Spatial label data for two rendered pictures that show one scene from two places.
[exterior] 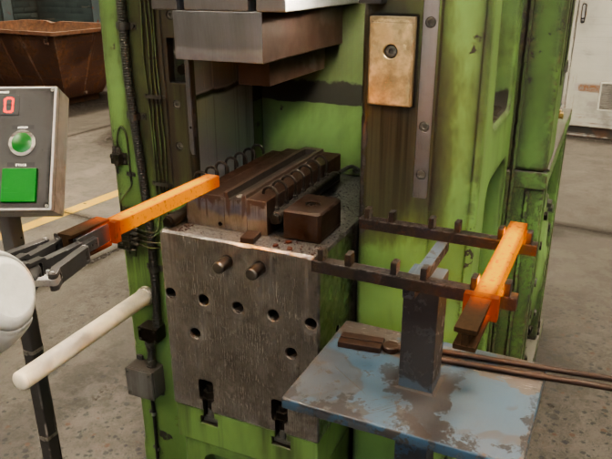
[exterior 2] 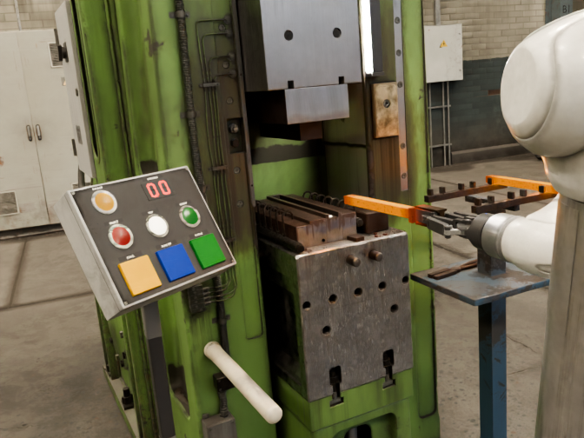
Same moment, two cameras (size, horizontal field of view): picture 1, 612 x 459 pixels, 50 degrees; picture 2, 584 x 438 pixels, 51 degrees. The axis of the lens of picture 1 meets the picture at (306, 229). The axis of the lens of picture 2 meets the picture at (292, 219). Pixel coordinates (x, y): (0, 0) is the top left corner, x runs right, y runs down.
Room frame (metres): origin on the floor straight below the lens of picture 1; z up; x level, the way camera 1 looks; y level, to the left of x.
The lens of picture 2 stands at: (0.29, 1.56, 1.39)
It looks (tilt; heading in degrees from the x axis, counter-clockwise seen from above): 13 degrees down; 310
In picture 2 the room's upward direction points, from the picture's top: 5 degrees counter-clockwise
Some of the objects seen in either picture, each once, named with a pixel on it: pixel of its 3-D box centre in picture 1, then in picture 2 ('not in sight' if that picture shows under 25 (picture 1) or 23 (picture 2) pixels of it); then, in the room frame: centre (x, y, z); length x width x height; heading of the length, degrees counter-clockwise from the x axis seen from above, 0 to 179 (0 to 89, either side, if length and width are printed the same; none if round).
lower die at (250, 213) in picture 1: (270, 183); (295, 217); (1.53, 0.09, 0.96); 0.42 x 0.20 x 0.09; 156
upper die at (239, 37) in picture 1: (266, 28); (285, 103); (1.53, 0.09, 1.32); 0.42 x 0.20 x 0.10; 156
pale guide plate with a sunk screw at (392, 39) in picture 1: (391, 61); (385, 109); (1.33, -0.17, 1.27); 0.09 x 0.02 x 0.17; 66
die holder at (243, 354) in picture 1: (293, 285); (314, 290); (1.51, 0.03, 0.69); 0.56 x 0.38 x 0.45; 156
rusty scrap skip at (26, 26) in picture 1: (43, 62); not in sight; (7.97, 3.08, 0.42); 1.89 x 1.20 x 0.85; 60
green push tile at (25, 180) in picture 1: (20, 185); (207, 251); (1.37, 0.62, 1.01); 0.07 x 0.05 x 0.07; 91
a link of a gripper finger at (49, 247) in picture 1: (34, 260); (450, 224); (0.85, 0.38, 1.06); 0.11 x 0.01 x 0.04; 161
